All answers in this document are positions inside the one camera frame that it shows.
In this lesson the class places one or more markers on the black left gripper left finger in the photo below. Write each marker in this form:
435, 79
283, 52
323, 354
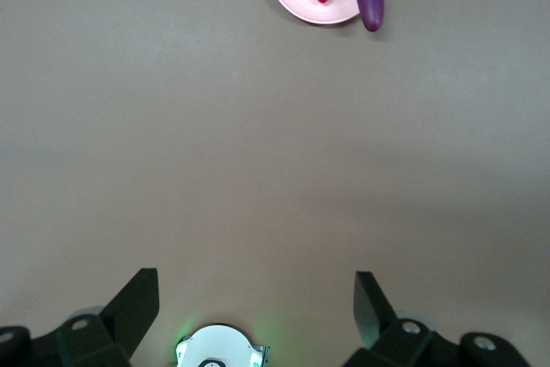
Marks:
129, 307

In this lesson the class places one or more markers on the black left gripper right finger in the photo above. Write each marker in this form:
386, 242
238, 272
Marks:
374, 311

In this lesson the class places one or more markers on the brown table cloth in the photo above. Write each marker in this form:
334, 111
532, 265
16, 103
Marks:
215, 148

